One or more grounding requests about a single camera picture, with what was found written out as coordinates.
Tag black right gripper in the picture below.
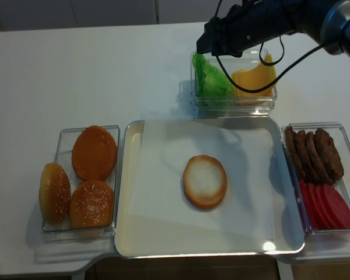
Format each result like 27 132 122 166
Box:
196 1 296 57

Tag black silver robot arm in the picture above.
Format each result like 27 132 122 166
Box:
197 0 350 58

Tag clear lettuce cheese container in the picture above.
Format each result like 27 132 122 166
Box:
190 49 278 117

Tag green lettuce pile in container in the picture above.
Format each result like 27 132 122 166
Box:
192 52 235 107

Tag yellow cheese slices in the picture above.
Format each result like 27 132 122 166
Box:
231 63 277 97

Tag brown meat patty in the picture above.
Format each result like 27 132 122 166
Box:
314 128 344 181
293 130 320 184
284 126 307 181
306 131 335 186

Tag toasted bottom bun half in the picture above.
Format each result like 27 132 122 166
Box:
183 155 228 209

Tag silver metal tray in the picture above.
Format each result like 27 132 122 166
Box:
114 117 303 258

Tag clear patty tomato container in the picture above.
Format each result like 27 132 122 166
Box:
281 122 350 246

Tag white parchment paper sheet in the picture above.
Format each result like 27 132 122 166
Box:
128 118 275 239

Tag plain brown bun top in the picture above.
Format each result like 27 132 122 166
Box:
72 125 117 181

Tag red tomato slices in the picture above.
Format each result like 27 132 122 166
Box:
299 180 350 230

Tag sesame bun front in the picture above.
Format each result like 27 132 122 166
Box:
69 180 114 229

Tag sesame bun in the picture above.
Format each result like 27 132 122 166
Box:
69 180 114 229
38 163 71 226

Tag clear bun container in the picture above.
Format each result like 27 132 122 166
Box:
41 128 115 242

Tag sesame bun left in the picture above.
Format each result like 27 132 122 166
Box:
38 163 71 226

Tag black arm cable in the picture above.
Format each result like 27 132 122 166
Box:
210 0 344 93

